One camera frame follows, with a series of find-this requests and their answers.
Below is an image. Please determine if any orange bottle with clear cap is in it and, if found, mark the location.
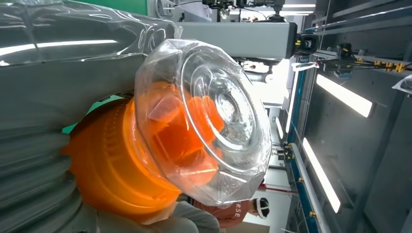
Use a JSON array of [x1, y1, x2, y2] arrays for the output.
[[63, 38, 273, 222]]

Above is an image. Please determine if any grey overhead beam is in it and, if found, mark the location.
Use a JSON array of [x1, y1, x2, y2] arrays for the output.
[[178, 21, 298, 59]]

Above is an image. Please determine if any person with headset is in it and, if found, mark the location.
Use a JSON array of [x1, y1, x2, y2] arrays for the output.
[[193, 197, 271, 230]]

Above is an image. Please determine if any white VR headset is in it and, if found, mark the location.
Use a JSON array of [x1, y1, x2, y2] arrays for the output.
[[254, 198, 270, 219]]

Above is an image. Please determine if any long ceiling light panel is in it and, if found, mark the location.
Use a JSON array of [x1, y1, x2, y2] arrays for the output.
[[316, 74, 374, 118], [302, 137, 341, 214]]

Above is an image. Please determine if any black overhead camera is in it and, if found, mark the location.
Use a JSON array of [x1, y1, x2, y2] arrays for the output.
[[295, 32, 320, 55]]

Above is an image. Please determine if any blue frame rail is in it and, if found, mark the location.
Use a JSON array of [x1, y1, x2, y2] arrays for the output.
[[286, 69, 319, 233]]

